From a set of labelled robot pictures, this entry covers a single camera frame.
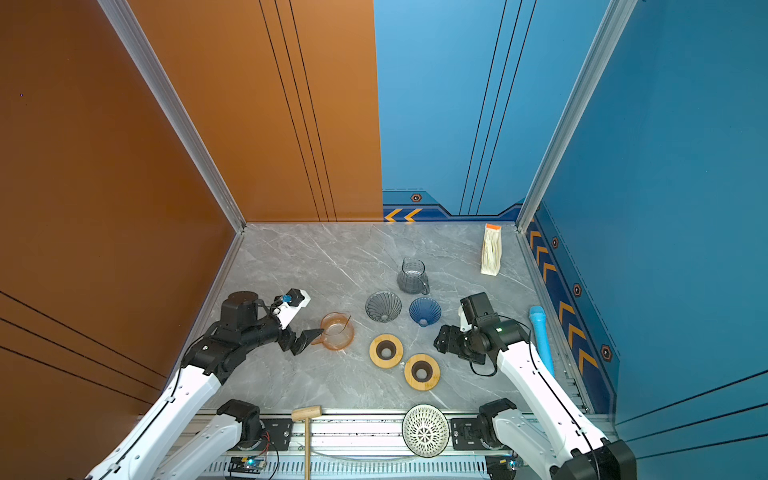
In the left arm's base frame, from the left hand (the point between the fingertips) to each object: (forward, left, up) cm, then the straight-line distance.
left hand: (310, 315), depth 77 cm
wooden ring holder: (-3, -20, -16) cm, 25 cm away
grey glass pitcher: (+18, -28, -10) cm, 35 cm away
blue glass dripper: (+8, -31, -12) cm, 34 cm away
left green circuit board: (-30, +13, -18) cm, 37 cm away
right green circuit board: (-30, -48, -17) cm, 59 cm away
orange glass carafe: (+4, -4, -18) cm, 19 cm away
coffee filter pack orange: (+30, -55, -8) cm, 63 cm away
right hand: (-5, -35, -7) cm, 36 cm away
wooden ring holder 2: (-9, -30, -16) cm, 35 cm away
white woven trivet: (-23, -30, -15) cm, 41 cm away
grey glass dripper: (+9, -18, -11) cm, 23 cm away
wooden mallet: (-20, 0, -15) cm, 25 cm away
